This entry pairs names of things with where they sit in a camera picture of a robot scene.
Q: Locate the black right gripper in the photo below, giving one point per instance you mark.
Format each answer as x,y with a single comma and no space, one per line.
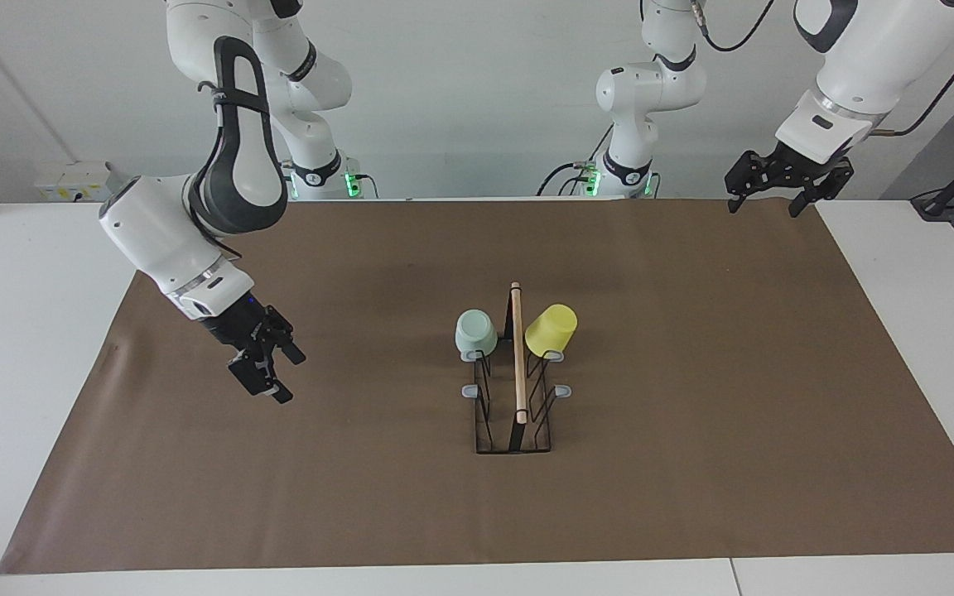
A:
237,327

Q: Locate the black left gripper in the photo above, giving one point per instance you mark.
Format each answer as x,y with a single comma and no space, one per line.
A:
804,165

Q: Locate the pale green plastic cup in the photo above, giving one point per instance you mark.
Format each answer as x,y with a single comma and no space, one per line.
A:
475,333

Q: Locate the yellow plastic cup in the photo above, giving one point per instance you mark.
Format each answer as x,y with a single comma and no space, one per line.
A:
550,329

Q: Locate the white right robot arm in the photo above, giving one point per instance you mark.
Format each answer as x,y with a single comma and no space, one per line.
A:
154,240

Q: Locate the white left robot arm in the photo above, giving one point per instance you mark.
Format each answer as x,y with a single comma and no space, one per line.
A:
883,50

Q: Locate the brown paper table mat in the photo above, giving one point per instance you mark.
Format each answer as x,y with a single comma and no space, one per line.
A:
361,497

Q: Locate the white wall socket box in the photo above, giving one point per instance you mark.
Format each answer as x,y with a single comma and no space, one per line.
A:
71,182

